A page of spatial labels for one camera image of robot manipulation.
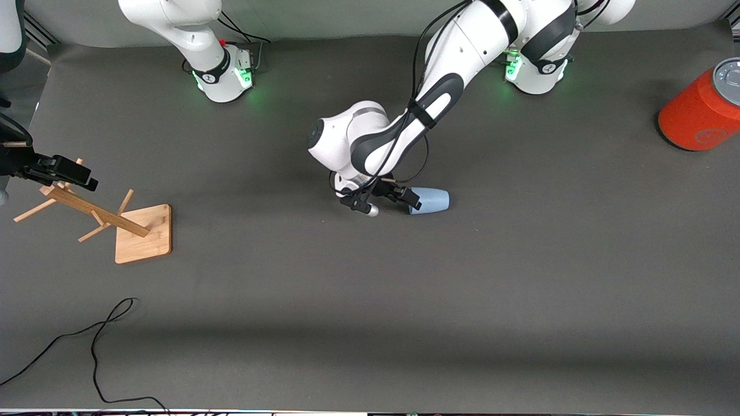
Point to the wooden mug rack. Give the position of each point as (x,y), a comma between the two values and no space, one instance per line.
(139,234)

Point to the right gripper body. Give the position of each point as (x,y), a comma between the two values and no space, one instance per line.
(16,162)

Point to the light blue cup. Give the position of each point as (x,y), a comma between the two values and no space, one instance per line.
(432,201)

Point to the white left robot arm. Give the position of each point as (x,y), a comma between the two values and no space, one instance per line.
(462,52)

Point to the aluminium frame rail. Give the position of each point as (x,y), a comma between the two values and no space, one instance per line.
(40,34)
(733,22)

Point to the orange cylindrical can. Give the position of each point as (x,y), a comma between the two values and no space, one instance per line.
(694,115)

